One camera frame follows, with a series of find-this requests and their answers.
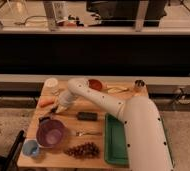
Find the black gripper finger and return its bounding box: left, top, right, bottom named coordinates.
left=50, top=106, right=58, bottom=114

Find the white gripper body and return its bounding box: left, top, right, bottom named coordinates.
left=56, top=90, right=76, bottom=113

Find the black dish brush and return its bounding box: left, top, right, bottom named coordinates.
left=39, top=114, right=53, bottom=123

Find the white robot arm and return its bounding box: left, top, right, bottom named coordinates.
left=56, top=78, right=174, bottom=171

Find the purple bowl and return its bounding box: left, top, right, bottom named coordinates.
left=36, top=119, right=65, bottom=148

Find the orange carrot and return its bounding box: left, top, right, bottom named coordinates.
left=38, top=99, right=55, bottom=107

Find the black rectangular block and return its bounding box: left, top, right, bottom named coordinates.
left=77, top=112, right=98, bottom=121

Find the silver fork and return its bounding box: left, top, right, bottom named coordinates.
left=75, top=131, right=102, bottom=136

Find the light blue cup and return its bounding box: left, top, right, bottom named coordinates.
left=22, top=139, right=40, bottom=157

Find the bunch of dark grapes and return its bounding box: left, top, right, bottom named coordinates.
left=64, top=142, right=100, bottom=159

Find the green plastic tray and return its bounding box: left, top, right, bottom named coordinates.
left=104, top=114, right=129, bottom=166

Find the black chair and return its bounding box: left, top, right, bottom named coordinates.
left=0, top=130, right=25, bottom=171

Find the small metal cup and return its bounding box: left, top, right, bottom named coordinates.
left=134, top=80, right=145, bottom=91

